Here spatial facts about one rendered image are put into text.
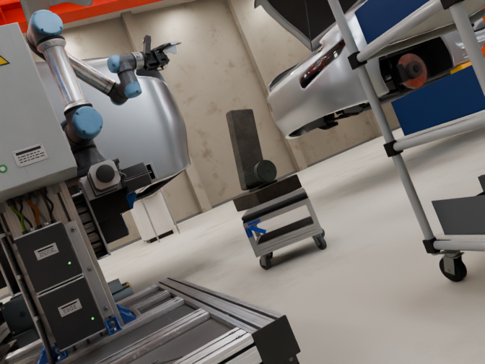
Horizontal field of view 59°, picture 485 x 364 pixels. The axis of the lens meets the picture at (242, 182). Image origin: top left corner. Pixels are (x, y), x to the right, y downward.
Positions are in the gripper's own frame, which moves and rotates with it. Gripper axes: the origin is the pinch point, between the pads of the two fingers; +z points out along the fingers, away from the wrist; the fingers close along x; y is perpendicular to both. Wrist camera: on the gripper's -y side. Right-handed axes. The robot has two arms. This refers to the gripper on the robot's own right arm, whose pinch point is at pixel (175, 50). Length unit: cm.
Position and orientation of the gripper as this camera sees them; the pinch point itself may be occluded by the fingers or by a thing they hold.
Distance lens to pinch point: 220.5
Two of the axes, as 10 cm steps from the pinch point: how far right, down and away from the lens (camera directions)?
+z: 7.4, -3.1, 5.9
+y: 4.5, 8.9, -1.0
